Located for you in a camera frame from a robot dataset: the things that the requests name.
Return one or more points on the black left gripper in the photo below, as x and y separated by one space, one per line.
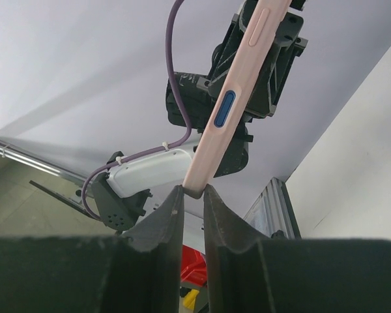
273 74

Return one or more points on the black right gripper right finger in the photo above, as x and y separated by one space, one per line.
249 272

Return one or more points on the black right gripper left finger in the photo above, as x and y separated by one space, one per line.
138 271

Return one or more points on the black smartphone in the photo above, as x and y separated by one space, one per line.
224 108

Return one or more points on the pink silicone phone case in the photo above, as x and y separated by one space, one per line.
241 78

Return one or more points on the red plastic bin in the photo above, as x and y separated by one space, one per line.
193 267

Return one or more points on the left aluminium frame post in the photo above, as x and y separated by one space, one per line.
272 213

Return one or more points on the front aluminium rail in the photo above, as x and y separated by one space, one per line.
14 153

